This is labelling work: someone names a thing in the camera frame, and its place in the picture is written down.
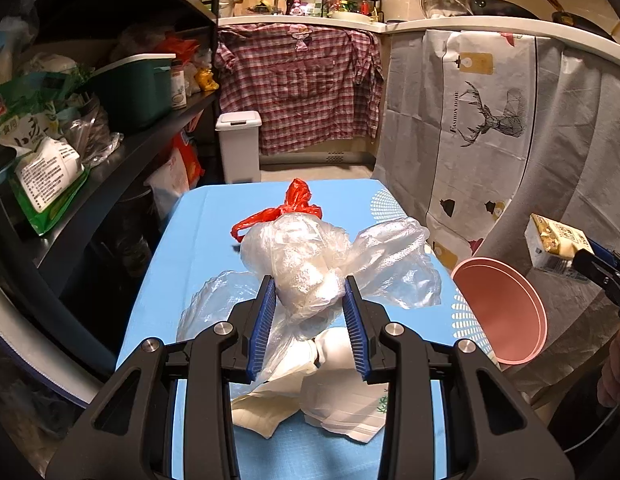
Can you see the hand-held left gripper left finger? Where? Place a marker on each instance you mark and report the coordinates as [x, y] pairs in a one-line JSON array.
[[260, 330]]

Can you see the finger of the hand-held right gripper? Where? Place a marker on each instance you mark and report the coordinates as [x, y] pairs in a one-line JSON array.
[[597, 272], [602, 251]]

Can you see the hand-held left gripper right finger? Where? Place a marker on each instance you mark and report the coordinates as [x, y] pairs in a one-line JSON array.
[[355, 335]]

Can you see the cream drink carton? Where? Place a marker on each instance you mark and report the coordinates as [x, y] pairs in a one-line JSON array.
[[550, 240]]

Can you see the white paper sheet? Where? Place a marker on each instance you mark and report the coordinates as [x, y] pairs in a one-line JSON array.
[[260, 412]]

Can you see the clear plastic bag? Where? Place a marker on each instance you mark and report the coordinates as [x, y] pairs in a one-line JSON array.
[[395, 260], [209, 300], [295, 255]]

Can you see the pink round bin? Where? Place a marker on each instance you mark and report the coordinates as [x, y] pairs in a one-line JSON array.
[[495, 310]]

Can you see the person's right hand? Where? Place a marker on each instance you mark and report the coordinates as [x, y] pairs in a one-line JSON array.
[[616, 370]]

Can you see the flat clear plastic bag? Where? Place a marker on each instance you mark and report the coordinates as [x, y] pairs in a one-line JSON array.
[[209, 300]]

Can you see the crumpled clear plastic bag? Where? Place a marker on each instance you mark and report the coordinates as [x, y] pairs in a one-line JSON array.
[[395, 260]]

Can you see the grey curtain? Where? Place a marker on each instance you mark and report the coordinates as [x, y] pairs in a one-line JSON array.
[[580, 150]]

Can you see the light blue tablecloth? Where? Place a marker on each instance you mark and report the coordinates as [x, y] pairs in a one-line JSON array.
[[204, 240]]

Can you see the red plastic bag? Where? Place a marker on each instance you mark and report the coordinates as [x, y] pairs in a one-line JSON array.
[[295, 200]]

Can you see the orange and white sack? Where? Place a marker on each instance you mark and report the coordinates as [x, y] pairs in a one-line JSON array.
[[177, 170]]

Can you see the white lidded bin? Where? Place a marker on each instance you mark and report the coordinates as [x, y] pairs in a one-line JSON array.
[[238, 150]]

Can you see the black shelf unit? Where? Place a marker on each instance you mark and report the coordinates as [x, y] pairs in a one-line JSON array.
[[139, 145]]

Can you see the black frying pan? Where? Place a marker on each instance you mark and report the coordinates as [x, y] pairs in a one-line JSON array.
[[575, 15]]

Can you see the red plaid shirt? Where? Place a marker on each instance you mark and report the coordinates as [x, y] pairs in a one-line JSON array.
[[300, 85]]

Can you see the small yellow packet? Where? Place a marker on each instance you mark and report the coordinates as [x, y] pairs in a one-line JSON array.
[[205, 80]]

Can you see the white label spice jar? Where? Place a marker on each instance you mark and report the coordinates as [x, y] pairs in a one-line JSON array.
[[178, 87]]

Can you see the clear bag of dark contents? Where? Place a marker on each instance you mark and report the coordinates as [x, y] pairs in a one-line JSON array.
[[92, 135]]

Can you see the green storage box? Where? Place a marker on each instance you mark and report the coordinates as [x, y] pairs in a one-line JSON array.
[[134, 90]]

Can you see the green and white packet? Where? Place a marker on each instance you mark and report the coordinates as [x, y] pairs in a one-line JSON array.
[[34, 160]]

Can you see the white countertop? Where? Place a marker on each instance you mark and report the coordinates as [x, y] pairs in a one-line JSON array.
[[425, 24]]

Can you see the orange snack packet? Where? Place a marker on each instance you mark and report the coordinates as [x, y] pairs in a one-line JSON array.
[[182, 50]]

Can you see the glass pot lid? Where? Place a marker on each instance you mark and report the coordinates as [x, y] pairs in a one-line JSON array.
[[442, 5]]

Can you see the black spice rack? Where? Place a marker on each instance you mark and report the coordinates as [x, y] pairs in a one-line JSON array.
[[352, 2]]

